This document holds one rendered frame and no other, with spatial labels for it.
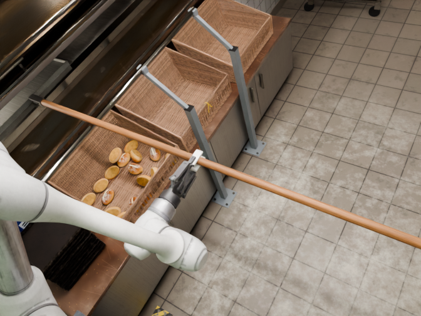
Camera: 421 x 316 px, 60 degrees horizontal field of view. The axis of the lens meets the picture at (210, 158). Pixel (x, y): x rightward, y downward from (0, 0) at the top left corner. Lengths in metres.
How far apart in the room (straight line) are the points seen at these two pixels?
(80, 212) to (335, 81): 2.63
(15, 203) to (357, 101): 2.67
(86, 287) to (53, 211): 1.14
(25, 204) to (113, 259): 1.20
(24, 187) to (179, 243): 0.48
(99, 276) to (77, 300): 0.15
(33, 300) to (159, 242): 0.47
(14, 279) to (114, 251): 0.86
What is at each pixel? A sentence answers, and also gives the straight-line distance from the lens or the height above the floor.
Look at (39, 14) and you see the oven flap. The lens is 1.93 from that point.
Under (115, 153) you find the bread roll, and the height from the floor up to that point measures 0.68.
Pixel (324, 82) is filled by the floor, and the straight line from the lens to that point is 3.25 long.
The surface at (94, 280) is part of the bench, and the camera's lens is 2.03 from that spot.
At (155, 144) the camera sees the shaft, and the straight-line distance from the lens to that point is 1.46.
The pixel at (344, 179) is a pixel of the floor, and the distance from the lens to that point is 2.66.
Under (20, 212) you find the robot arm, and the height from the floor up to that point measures 1.67.
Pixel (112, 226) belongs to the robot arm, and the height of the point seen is 1.45.
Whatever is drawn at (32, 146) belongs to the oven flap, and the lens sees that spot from 2.06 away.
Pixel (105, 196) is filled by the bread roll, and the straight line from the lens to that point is 2.15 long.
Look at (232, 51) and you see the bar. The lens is 2.15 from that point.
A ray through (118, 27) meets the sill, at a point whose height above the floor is 1.17.
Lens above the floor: 2.26
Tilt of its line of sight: 52 degrees down
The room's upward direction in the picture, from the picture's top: 22 degrees counter-clockwise
